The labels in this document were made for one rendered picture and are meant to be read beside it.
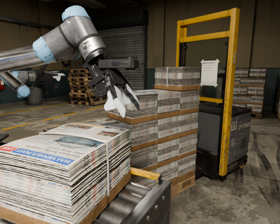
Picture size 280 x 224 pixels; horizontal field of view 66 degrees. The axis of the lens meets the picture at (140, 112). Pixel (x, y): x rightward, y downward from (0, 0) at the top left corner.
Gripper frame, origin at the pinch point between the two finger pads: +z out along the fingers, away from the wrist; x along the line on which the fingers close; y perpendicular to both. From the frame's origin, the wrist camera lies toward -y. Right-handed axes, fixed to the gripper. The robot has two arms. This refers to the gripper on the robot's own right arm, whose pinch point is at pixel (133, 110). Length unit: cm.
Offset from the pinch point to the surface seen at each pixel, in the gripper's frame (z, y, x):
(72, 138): -2.1, 25.7, 0.1
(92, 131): -1.2, 23.9, -9.4
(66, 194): 11.0, 19.8, 17.7
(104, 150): 6.5, 15.0, 1.4
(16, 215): 10.7, 41.3, 18.6
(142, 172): 24.6, 21.8, -24.1
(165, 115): 13, 35, -127
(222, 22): -141, -87, -751
